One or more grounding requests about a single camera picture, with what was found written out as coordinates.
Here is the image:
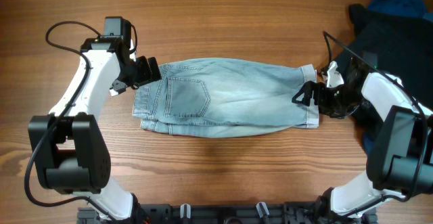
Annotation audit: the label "light blue denim shorts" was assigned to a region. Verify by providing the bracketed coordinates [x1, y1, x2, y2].
[133, 58, 319, 138]

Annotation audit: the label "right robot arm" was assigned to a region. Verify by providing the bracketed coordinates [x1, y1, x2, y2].
[292, 51, 432, 223]

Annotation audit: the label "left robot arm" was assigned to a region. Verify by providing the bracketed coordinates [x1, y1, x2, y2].
[24, 16, 162, 223]

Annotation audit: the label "black garment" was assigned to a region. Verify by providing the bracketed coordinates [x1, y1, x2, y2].
[331, 4, 432, 116]

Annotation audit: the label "dark blue garment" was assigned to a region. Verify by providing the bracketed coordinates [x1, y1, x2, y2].
[361, 0, 433, 156]

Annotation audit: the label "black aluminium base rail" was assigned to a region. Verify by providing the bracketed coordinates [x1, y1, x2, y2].
[76, 200, 378, 224]

